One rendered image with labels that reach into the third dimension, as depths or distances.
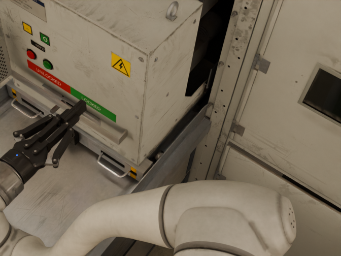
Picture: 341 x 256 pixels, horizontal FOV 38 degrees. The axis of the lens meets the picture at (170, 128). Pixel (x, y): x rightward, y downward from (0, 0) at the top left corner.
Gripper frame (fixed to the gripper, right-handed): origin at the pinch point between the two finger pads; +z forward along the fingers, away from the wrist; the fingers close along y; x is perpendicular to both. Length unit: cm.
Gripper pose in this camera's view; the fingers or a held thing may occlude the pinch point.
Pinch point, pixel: (74, 113)
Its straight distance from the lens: 118.2
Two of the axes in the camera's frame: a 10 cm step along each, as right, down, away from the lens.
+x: 1.0, -5.8, -8.1
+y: 8.2, 5.1, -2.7
